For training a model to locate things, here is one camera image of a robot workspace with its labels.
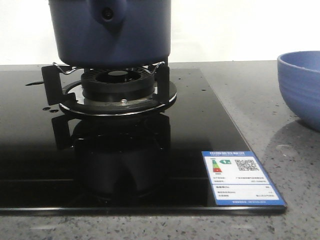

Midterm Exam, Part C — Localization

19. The dark blue cooking pot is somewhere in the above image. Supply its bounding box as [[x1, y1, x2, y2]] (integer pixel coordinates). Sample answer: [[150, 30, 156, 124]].
[[48, 0, 171, 69]]

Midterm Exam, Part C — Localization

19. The light blue ceramic bowl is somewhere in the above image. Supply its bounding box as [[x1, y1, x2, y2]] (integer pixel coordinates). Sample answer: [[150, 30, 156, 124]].
[[277, 50, 320, 131]]

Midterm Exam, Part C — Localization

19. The black right pot support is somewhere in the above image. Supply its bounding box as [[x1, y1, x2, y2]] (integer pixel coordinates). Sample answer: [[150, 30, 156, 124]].
[[41, 61, 177, 117]]

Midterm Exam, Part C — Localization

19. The black right gas burner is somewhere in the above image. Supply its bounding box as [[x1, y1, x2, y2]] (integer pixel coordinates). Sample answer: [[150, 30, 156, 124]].
[[81, 69, 155, 102]]

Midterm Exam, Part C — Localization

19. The blue energy efficiency label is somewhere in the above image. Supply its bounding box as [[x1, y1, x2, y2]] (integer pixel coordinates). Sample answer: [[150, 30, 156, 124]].
[[202, 150, 286, 207]]

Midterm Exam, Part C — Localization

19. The black glass gas cooktop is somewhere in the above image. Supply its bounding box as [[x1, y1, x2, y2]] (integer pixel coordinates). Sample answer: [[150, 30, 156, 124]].
[[0, 69, 287, 216]]

